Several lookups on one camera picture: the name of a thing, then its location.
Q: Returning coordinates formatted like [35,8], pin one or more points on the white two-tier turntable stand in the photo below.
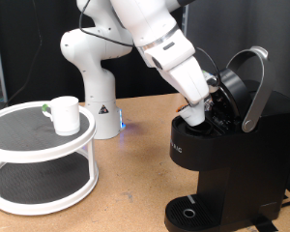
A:
[38,129]

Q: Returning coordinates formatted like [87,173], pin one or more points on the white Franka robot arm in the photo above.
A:
[98,83]

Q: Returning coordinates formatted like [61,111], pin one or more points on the black Keurig coffee machine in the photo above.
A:
[248,167]

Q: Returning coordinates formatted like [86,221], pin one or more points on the orange rimmed white coffee pod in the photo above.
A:
[195,117]

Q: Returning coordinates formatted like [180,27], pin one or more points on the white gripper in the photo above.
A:
[187,80]

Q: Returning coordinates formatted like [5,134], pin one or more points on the grey partition panel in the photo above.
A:
[274,25]

